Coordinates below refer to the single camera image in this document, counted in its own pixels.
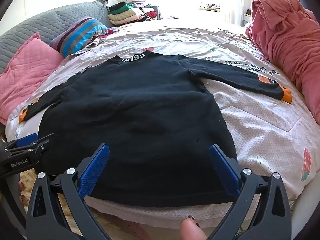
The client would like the person's left hand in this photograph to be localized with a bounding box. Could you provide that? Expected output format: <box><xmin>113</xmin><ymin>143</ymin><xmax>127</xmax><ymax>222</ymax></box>
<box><xmin>18</xmin><ymin>180</ymin><xmax>27</xmax><ymax>204</ymax></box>

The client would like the red-pink blanket heap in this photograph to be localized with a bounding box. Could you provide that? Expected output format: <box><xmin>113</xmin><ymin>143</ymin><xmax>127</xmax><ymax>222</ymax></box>
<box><xmin>245</xmin><ymin>0</ymin><xmax>320</xmax><ymax>125</ymax></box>

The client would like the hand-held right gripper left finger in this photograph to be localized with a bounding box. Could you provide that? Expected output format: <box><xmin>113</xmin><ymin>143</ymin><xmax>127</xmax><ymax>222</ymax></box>
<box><xmin>26</xmin><ymin>144</ymin><xmax>112</xmax><ymax>240</ymax></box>

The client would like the black sweater with orange cuffs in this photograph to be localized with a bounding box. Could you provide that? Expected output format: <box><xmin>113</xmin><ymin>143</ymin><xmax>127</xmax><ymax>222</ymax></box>
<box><xmin>19</xmin><ymin>51</ymin><xmax>292</xmax><ymax>208</ymax></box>

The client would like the printed strawberry bed sheet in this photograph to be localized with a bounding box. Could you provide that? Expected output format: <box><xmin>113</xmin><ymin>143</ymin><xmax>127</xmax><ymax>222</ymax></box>
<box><xmin>5</xmin><ymin>17</ymin><xmax>320</xmax><ymax>230</ymax></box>

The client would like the grey quilted headboard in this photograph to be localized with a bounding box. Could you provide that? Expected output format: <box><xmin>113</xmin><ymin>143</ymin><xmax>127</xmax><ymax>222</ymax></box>
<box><xmin>0</xmin><ymin>0</ymin><xmax>109</xmax><ymax>74</ymax></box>

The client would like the pile of folded clothes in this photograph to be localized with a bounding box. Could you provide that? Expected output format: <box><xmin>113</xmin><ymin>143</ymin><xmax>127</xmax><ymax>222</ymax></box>
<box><xmin>107</xmin><ymin>1</ymin><xmax>160</xmax><ymax>26</ymax></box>

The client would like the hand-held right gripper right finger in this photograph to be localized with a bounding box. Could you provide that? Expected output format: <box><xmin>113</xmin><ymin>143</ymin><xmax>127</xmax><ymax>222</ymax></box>
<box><xmin>206</xmin><ymin>144</ymin><xmax>292</xmax><ymax>240</ymax></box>

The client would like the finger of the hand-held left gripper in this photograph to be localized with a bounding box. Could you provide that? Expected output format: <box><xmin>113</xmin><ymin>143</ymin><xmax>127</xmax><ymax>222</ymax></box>
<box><xmin>4</xmin><ymin>132</ymin><xmax>55</xmax><ymax>159</ymax></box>
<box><xmin>14</xmin><ymin>133</ymin><xmax>39</xmax><ymax>148</ymax></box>

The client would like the white desk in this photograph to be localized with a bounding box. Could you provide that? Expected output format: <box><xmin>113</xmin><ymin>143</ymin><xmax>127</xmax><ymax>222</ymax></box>
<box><xmin>242</xmin><ymin>9</ymin><xmax>253</xmax><ymax>28</ymax></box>

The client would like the colourful clutter heap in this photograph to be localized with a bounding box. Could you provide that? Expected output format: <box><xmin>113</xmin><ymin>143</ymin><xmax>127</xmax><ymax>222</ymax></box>
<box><xmin>199</xmin><ymin>3</ymin><xmax>221</xmax><ymax>12</ymax></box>

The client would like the striped pillow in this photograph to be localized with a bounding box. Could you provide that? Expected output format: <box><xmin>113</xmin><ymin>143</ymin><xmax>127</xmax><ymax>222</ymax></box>
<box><xmin>49</xmin><ymin>16</ymin><xmax>108</xmax><ymax>58</ymax></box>

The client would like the person's right hand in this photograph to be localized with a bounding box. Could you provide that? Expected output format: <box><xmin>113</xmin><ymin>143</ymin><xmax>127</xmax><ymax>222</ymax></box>
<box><xmin>179</xmin><ymin>215</ymin><xmax>208</xmax><ymax>240</ymax></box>

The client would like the pink quilted pillow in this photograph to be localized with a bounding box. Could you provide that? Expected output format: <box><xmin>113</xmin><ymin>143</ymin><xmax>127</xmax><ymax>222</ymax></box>
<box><xmin>0</xmin><ymin>32</ymin><xmax>64</xmax><ymax>125</ymax></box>

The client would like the white curtain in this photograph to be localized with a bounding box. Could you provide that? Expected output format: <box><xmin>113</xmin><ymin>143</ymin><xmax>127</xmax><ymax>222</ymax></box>
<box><xmin>220</xmin><ymin>0</ymin><xmax>244</xmax><ymax>26</ymax></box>

